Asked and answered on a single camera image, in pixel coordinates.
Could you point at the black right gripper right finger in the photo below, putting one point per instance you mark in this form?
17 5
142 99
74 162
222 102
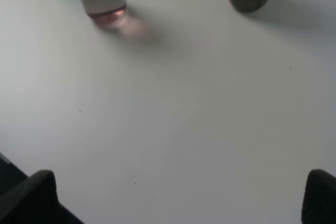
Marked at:
319 198

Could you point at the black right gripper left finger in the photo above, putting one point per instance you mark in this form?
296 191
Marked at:
35 200

